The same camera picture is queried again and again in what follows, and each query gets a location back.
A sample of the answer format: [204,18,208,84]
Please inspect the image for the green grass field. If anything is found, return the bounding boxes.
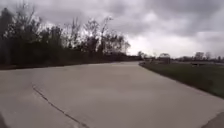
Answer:
[138,62,224,100]

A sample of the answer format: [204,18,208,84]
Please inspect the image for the distant trees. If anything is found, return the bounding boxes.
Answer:
[192,51,215,62]

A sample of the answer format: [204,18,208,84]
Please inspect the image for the distant building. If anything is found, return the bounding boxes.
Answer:
[158,52,172,65]

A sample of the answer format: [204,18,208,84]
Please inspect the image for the row of dark trees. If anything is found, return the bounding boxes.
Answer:
[0,2,142,70]

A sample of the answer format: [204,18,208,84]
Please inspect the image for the pale concrete path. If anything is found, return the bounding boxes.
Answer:
[0,60,224,128]

